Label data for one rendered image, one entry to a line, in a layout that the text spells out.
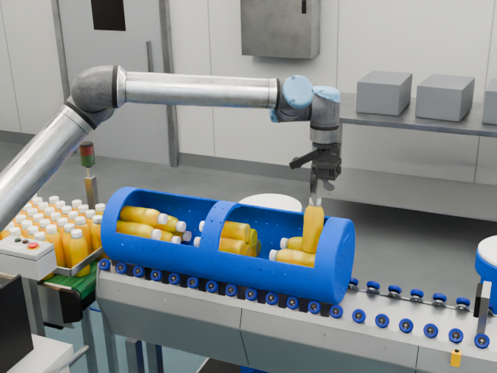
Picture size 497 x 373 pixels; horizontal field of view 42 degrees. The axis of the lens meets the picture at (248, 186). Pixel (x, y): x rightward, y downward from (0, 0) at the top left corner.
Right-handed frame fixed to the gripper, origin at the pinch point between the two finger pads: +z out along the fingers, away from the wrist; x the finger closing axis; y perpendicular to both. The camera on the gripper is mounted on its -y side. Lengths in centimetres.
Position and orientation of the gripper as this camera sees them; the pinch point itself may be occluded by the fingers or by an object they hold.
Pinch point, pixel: (315, 199)
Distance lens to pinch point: 211.6
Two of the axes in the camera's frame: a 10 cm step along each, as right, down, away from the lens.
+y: 9.2, 1.4, -3.7
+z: 0.1, 9.3, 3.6
